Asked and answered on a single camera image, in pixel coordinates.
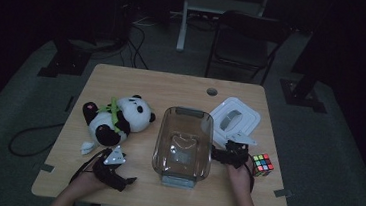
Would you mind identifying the hand-held gripper cable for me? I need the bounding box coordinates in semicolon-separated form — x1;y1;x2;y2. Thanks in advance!
68;145;109;188
240;162;257;195

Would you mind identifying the black folding chair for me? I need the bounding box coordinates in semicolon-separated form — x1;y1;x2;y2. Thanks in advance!
203;8;294;89

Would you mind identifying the left hand-held gripper cable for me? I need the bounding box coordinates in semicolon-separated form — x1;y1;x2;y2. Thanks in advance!
68;145;109;188

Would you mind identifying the person's left hand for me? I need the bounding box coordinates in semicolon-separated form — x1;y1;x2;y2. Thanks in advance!
68;159;113;196

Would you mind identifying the black stand base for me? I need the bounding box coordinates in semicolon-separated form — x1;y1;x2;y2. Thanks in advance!
277;57;332;115
37;34;94;82

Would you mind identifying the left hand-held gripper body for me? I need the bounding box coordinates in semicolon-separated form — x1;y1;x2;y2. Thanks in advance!
90;143;132;193

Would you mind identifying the black floor cable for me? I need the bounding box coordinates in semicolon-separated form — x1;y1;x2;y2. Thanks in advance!
7;118;67;162

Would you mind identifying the white metal stand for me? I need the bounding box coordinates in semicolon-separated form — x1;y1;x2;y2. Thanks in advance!
175;0;271;60

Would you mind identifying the grey tape strip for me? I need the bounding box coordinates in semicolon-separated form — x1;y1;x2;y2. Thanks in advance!
273;187;294;200
39;163;56;174

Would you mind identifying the person's right hand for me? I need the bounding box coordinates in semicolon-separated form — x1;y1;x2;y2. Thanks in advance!
224;154;257;194

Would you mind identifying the colourful puzzle cube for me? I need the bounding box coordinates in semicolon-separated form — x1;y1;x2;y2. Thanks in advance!
250;151;277;179

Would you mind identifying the grey table grommet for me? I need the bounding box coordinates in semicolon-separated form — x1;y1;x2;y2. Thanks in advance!
205;87;219;98

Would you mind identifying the panda plush toy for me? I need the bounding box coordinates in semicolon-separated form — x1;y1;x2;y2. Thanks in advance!
77;89;158;161

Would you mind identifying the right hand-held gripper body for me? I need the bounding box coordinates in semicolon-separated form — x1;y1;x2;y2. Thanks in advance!
220;129;260;172

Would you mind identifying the white box lid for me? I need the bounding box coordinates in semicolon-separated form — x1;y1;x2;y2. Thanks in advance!
205;94;264;153

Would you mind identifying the bundle of black cables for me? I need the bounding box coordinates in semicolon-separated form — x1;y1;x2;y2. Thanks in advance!
123;22;154;71

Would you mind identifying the clear plastic storage box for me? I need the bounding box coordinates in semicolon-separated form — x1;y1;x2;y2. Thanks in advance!
149;104;218;191

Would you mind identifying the right hand-held gripper cable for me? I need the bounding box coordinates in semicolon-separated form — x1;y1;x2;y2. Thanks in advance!
240;162;257;195

